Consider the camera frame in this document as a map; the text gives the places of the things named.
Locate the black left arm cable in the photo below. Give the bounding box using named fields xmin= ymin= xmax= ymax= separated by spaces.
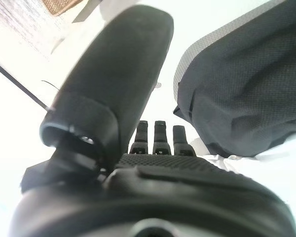
xmin=0 ymin=57 xmax=51 ymax=111

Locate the brown wicker basket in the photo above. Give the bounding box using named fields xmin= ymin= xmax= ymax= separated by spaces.
xmin=41 ymin=0 xmax=82 ymax=17

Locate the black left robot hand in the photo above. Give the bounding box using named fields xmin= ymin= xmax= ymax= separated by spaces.
xmin=7 ymin=4 xmax=296 ymax=237

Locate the grey patterned rug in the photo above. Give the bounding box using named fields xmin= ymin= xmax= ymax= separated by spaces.
xmin=0 ymin=0 xmax=67 ymax=62

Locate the black sports shirt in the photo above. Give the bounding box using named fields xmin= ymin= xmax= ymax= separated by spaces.
xmin=172 ymin=0 xmax=296 ymax=158

